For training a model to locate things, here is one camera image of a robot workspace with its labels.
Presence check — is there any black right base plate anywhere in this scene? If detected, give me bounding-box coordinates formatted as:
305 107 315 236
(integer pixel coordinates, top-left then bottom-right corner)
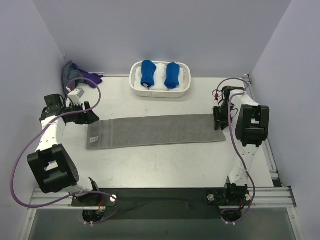
206 188 251 207

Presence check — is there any white plastic basket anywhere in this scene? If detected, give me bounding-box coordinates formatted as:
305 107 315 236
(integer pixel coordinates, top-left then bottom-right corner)
129 61 191 99

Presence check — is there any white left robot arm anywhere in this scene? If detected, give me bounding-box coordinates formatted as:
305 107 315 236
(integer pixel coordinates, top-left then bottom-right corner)
27 91 101 206

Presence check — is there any aluminium right side rail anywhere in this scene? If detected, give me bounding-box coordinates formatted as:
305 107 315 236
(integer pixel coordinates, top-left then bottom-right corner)
242 74 284 188

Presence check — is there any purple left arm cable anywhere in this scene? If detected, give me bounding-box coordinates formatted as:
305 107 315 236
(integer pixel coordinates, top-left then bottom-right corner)
10 77 120 224

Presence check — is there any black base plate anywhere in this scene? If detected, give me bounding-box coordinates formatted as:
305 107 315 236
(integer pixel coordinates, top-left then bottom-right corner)
206 188 251 207
71 193 116 207

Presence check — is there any left blue rolled towel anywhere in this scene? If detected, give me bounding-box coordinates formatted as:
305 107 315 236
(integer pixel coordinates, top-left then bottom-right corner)
140 60 157 88

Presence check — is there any blue rolled towel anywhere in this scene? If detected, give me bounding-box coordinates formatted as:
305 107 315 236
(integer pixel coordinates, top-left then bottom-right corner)
140 60 157 88
164 62 180 89

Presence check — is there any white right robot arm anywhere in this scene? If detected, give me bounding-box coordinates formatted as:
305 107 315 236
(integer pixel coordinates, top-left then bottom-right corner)
213 86 270 205

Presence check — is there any right blue rolled towel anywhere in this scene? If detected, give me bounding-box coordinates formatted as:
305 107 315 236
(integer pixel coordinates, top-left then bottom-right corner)
164 62 180 89

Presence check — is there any grey towel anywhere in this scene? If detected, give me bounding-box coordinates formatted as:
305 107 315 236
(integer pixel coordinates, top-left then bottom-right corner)
86 114 226 150

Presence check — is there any purple cloth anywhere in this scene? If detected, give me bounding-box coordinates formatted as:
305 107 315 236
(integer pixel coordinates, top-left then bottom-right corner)
80 70 104 89

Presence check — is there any blue grey cloth pile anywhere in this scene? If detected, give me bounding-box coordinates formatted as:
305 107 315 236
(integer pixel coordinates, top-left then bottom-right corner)
61 61 83 95

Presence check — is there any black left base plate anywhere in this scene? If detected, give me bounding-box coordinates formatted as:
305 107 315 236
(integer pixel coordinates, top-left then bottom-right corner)
71 193 116 207

